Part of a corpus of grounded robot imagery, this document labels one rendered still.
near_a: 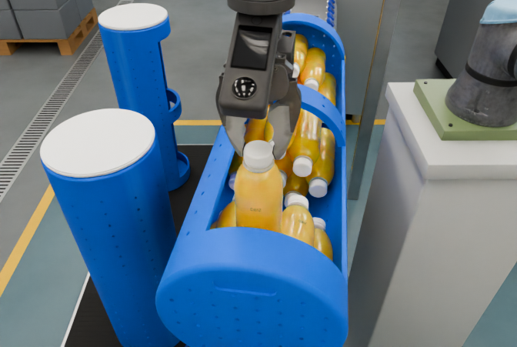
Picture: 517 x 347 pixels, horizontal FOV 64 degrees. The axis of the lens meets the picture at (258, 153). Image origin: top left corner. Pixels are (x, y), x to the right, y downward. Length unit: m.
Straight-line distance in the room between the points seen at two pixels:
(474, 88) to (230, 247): 0.61
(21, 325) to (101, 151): 1.21
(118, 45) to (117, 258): 0.89
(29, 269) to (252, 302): 1.80
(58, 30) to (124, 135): 3.07
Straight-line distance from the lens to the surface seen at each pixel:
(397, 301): 1.25
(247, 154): 0.52
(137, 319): 1.49
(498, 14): 0.89
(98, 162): 1.04
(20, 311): 2.18
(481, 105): 0.96
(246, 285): 0.57
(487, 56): 0.92
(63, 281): 2.20
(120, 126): 1.15
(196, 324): 0.68
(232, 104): 0.39
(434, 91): 1.04
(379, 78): 1.94
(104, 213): 1.10
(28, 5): 4.14
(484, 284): 1.26
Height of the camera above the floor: 1.67
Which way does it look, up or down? 39 degrees down
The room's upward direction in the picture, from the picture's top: straight up
